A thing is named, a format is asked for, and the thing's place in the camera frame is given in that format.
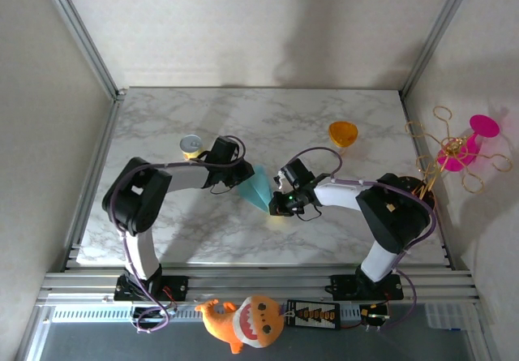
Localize orange shark plush toy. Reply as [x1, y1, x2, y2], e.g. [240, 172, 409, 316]
[194, 294, 287, 355]

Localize white slotted cable duct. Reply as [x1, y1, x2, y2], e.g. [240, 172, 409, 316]
[48, 304, 364, 324]

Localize black power adapter module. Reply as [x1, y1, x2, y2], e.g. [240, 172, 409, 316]
[131, 306, 175, 325]
[358, 303, 392, 332]

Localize pink plastic wine glass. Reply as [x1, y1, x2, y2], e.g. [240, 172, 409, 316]
[436, 114, 500, 172]

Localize gold wire glass stand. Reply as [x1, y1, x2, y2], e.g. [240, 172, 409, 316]
[399, 105, 514, 216]

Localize aluminium rail bed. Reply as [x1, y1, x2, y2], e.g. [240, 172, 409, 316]
[36, 269, 483, 307]

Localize aluminium frame post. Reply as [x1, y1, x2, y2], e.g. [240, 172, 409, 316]
[36, 0, 127, 101]
[399, 0, 482, 98]

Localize thin red wire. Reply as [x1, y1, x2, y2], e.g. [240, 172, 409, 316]
[161, 286, 179, 310]

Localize white cup with orange lid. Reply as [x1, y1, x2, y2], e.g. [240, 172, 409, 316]
[328, 121, 359, 157]

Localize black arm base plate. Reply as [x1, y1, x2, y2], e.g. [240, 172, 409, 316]
[114, 274, 190, 302]
[330, 273, 405, 302]

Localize clear plastic organizer box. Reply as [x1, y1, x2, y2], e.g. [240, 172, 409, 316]
[423, 302, 474, 332]

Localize aluminium side rail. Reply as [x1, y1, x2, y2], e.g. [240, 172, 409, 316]
[60, 97, 122, 273]
[400, 91, 463, 271]

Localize light blue paper sheet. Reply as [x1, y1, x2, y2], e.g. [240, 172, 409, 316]
[237, 165, 273, 215]

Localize small tin can yellow label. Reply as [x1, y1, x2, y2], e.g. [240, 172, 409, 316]
[179, 134, 206, 161]

